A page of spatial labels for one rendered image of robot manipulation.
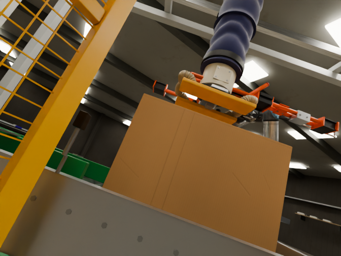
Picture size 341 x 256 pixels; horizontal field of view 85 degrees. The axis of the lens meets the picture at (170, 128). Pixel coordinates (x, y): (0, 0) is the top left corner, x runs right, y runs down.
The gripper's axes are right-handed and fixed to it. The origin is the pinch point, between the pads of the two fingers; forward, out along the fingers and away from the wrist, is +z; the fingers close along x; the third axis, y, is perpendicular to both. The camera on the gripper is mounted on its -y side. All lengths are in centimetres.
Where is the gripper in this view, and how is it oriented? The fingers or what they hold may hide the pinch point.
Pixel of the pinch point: (259, 107)
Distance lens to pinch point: 114.2
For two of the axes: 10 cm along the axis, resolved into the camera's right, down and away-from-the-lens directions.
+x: 3.4, -9.0, 2.9
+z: 1.0, -2.7, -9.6
